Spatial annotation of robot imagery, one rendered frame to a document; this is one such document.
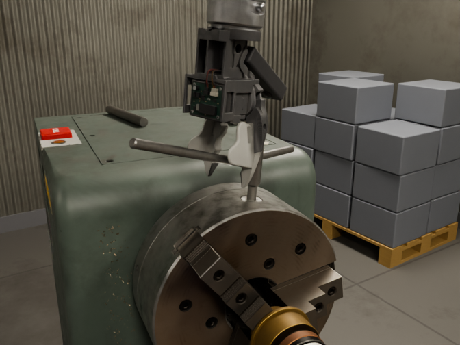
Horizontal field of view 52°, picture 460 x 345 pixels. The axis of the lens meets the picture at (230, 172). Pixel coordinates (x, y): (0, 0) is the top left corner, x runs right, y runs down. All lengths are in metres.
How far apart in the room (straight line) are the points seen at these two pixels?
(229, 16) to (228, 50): 0.04
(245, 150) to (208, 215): 0.11
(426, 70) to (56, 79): 2.71
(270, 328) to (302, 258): 0.15
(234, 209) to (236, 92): 0.17
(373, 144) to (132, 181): 2.38
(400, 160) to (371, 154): 0.21
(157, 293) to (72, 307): 0.21
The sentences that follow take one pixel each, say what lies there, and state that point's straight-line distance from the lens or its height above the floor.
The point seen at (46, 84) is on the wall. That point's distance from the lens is 3.66.
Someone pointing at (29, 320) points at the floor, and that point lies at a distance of 2.78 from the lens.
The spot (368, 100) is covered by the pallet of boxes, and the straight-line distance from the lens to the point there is 3.17.
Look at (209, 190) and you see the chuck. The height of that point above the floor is 1.23.
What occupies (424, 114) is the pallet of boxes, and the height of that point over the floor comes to 0.91.
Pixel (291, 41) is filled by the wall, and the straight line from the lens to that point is 4.63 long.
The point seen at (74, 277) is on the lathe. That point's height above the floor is 1.10.
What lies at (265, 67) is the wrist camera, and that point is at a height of 1.43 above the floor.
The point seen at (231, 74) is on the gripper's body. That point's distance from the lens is 0.63.
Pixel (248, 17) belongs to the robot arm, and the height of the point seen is 1.50.
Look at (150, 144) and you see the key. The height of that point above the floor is 1.36.
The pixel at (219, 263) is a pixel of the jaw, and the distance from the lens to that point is 0.64.
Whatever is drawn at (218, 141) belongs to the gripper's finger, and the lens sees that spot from 0.70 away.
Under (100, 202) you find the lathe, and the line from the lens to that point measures 0.78.
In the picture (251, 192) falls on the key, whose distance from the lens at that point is 0.71.
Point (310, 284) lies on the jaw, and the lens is 0.75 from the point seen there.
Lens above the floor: 1.50
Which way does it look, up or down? 18 degrees down
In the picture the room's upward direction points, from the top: straight up
